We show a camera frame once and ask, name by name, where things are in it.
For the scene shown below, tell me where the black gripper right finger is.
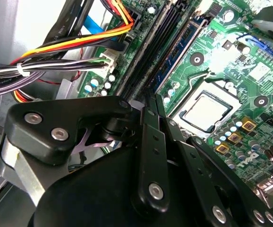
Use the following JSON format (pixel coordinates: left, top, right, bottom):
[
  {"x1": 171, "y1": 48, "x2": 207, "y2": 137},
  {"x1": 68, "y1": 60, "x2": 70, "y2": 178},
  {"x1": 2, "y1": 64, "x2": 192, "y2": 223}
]
[{"x1": 155, "y1": 94, "x2": 273, "y2": 227}]

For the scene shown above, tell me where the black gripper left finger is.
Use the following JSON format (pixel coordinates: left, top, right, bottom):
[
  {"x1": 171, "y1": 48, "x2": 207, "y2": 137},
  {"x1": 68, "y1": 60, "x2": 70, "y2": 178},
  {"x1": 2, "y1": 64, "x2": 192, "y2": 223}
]
[{"x1": 0, "y1": 88, "x2": 171, "y2": 215}]

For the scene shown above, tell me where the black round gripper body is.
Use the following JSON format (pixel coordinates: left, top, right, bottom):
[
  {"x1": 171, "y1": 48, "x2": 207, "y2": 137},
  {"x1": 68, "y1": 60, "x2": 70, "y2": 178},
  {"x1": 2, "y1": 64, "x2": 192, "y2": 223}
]
[{"x1": 32, "y1": 146, "x2": 209, "y2": 227}]

